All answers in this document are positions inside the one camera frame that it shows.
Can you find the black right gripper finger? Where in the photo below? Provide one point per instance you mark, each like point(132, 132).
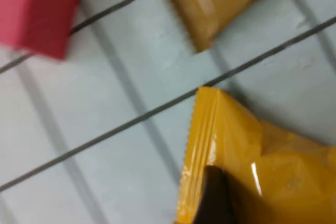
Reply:
point(215, 203)

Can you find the plain yellow snack pack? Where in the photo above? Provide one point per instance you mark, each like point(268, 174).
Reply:
point(288, 169)

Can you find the red foam cube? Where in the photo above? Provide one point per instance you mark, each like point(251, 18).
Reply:
point(34, 11)

